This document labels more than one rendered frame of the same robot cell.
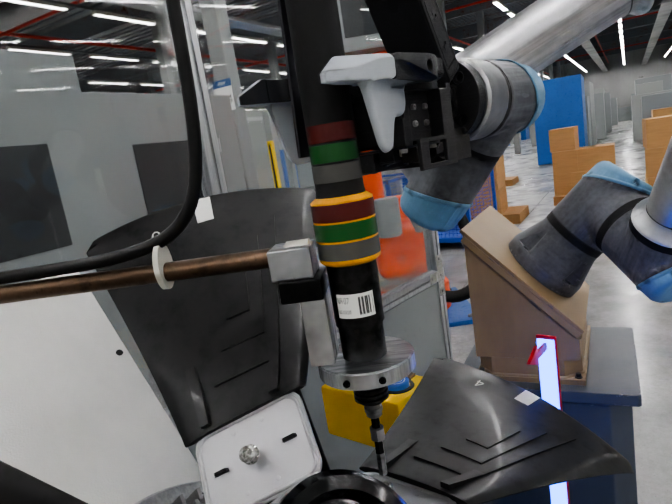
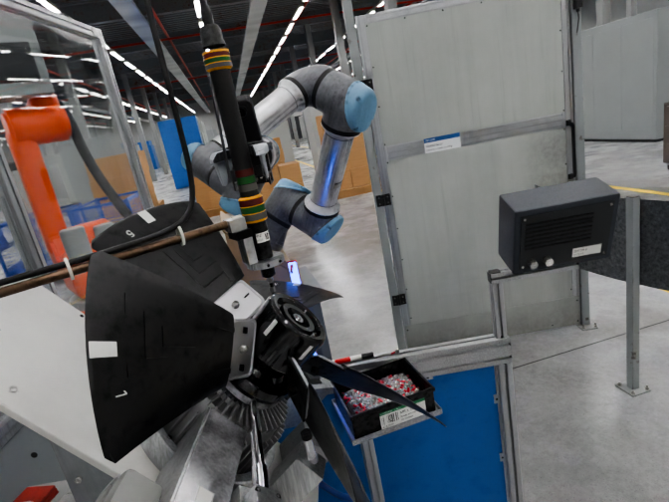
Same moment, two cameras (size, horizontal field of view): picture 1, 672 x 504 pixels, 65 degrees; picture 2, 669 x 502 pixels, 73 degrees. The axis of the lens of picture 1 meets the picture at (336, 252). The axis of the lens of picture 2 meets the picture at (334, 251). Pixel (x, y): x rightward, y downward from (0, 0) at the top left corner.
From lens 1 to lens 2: 53 cm
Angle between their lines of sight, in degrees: 39
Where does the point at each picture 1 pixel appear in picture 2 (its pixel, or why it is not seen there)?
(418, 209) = (234, 206)
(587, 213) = (282, 205)
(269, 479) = (245, 311)
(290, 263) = (238, 224)
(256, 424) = (229, 296)
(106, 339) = (70, 310)
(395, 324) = not seen: hidden behind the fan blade
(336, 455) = not seen: hidden behind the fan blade
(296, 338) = (230, 260)
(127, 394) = not seen: hidden behind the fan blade
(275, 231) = (191, 221)
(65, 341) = (50, 314)
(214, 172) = (19, 209)
